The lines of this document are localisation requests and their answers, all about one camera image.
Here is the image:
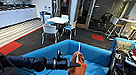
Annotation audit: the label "pale hanger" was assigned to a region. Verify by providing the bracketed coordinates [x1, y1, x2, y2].
[75, 41, 84, 64]

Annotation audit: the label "blue sofa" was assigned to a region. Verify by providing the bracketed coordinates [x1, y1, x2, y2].
[14, 33, 124, 75]

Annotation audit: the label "plain white chair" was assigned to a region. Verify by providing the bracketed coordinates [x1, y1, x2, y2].
[40, 22, 61, 47]

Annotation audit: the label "white chair blue seat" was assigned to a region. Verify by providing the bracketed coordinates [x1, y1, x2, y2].
[39, 10, 53, 25]
[59, 13, 71, 22]
[62, 19, 79, 41]

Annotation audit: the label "blue armchair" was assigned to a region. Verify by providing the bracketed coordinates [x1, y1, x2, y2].
[109, 36, 136, 57]

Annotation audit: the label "white square table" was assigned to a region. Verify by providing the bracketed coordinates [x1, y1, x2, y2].
[45, 15, 69, 33]

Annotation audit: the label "patterned beige cushion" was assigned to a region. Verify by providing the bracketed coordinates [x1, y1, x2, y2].
[114, 38, 134, 54]

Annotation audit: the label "black office chair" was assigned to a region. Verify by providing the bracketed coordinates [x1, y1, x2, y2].
[97, 10, 115, 30]

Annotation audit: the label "wide wood framed glass door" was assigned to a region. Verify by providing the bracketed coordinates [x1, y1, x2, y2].
[74, 0, 97, 30]

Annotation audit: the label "white bar stool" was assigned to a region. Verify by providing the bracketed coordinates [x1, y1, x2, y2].
[104, 15, 125, 41]

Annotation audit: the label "narrow wood framed glass door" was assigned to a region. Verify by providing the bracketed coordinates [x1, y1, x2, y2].
[54, 0, 73, 20]

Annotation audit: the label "white kitchen counter cabinets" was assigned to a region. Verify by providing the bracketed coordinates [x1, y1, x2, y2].
[0, 1, 40, 39]

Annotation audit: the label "white high table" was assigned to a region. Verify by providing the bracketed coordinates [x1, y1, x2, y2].
[116, 17, 136, 40]

